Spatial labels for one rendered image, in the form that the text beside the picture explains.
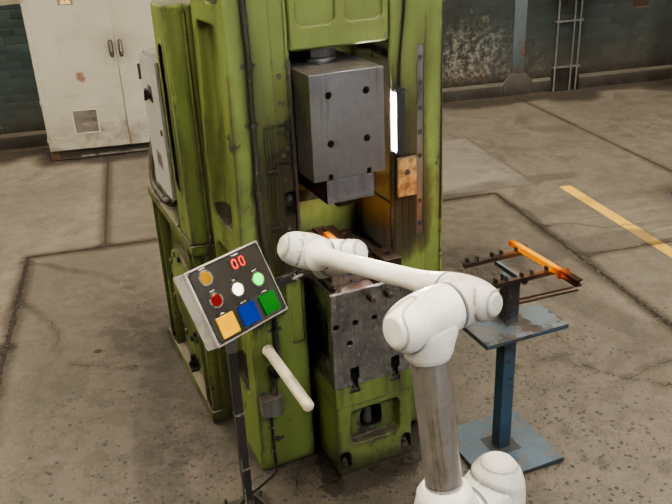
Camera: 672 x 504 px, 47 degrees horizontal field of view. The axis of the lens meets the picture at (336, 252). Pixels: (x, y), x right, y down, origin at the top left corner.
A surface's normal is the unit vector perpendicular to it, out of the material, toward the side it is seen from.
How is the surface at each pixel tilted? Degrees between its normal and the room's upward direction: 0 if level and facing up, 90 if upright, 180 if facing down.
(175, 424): 0
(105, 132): 90
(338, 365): 90
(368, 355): 90
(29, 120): 90
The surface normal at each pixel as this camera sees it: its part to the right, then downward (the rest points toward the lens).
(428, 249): 0.41, 0.36
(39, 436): -0.04, -0.91
